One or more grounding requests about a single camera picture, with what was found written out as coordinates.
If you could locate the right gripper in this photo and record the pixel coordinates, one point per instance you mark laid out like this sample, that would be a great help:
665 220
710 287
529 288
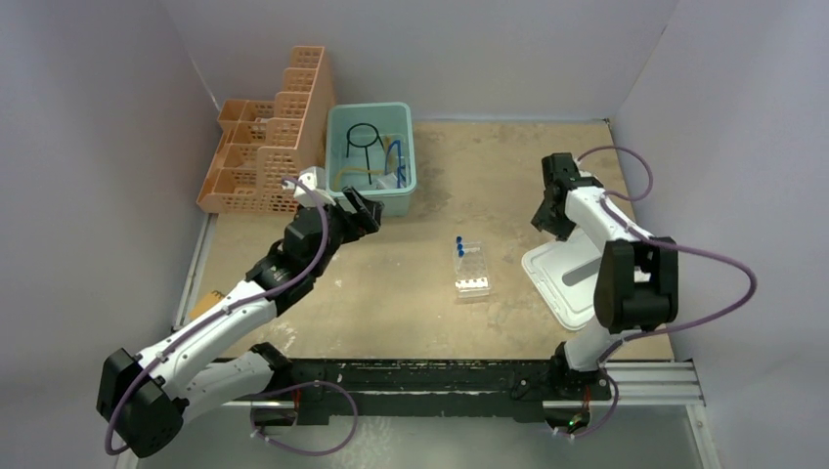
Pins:
542 221

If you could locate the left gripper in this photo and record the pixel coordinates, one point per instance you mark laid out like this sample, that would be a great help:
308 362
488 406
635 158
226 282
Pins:
363 221

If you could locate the white tub lid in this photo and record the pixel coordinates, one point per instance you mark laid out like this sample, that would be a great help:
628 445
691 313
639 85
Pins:
565 273

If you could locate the blue safety glasses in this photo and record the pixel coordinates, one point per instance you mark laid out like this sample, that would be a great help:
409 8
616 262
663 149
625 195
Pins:
395 163

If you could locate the black ring stand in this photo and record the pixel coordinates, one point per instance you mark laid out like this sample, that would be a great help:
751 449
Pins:
363 135

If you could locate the amber rubber tubing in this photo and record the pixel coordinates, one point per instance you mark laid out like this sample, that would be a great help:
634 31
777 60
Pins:
351 172

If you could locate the clear well plate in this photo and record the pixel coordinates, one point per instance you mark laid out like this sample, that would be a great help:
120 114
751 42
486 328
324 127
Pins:
472 277

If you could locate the white paper tag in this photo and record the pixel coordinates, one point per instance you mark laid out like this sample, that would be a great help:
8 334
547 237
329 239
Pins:
390 181

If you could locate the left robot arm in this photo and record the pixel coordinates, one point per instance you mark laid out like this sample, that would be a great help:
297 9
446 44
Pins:
147 398

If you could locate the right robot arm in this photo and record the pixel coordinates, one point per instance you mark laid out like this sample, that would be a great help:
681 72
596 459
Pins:
636 287

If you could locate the teal plastic tub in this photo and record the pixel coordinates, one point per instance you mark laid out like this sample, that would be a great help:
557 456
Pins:
393 118

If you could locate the orange plastic rack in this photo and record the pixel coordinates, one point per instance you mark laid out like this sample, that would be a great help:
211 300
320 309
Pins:
262 141

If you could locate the orange spiral notebook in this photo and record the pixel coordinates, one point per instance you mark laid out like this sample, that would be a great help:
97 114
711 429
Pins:
205 303

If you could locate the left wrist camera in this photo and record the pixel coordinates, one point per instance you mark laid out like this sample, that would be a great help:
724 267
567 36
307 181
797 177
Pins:
309 188

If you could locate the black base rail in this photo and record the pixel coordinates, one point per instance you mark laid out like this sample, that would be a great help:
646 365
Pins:
526 391

